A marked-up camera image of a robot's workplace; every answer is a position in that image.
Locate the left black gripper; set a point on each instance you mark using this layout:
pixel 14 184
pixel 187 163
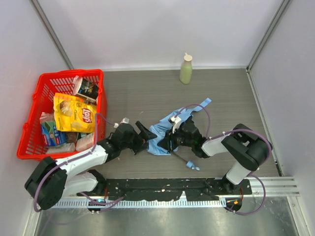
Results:
pixel 138 137

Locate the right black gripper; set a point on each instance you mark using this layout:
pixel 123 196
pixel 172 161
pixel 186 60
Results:
pixel 171 140

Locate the light blue folding umbrella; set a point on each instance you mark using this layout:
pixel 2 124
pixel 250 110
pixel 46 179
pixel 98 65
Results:
pixel 164 126

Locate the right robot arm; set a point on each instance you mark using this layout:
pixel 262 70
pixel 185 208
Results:
pixel 249 148

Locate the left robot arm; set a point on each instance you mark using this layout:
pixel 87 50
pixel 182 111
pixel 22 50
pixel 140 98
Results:
pixel 53 179

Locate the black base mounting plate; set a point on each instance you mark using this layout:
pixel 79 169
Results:
pixel 170 189

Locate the pink snack packet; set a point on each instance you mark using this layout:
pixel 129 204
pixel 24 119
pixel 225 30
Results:
pixel 85 142

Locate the dark coffee carton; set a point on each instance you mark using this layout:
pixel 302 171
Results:
pixel 85 89

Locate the cream cap lotion bottle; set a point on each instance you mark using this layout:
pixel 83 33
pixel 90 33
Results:
pixel 186 69

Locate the yellow Lays chip bag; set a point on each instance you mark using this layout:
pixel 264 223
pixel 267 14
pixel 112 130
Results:
pixel 73 114

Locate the blue green snack box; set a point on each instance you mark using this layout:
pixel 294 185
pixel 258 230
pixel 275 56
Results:
pixel 52 137

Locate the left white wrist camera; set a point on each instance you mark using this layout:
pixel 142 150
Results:
pixel 123 121

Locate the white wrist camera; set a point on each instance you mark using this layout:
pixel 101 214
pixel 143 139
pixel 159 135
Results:
pixel 123 121
pixel 176 122

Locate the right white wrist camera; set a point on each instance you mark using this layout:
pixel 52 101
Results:
pixel 176 122

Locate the white slotted cable duct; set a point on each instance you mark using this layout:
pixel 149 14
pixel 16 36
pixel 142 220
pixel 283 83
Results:
pixel 181 203

